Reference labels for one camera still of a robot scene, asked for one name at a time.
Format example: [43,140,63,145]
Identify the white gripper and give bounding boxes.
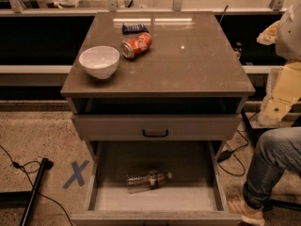
[257,21,301,126]

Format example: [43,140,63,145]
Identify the clear plastic water bottle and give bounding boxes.
[126,169,172,194]

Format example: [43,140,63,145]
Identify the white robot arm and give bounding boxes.
[257,0,301,125]

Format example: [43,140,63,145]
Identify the grey drawer cabinet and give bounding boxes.
[60,10,256,226]

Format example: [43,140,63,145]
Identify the open grey lower drawer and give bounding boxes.
[71,141,241,226]

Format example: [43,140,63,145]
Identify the closed grey upper drawer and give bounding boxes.
[71,115,242,141]

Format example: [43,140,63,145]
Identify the person leg in jeans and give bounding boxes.
[243,127,301,209]

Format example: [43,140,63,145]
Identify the black power adapter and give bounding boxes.
[217,150,232,163]

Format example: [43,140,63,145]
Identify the tan shoe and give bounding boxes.
[228,200,265,226]

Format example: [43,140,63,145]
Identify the orange soda can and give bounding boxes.
[121,32,152,59]

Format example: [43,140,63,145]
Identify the blue snack wrapper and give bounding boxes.
[122,24,149,35]

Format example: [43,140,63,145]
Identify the white ceramic bowl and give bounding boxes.
[79,46,119,79]

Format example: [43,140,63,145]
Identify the blue tape cross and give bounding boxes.
[63,159,89,189]

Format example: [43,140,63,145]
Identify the black pole on floor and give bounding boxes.
[19,158,54,226]

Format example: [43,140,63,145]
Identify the black cable right floor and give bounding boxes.
[217,110,261,178]

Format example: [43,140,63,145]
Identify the black cable floor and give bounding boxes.
[0,144,75,226]
[217,110,261,178]

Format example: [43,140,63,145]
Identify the black drawer handle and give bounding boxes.
[142,129,169,137]

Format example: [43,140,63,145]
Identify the black cable left floor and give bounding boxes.
[0,144,75,226]

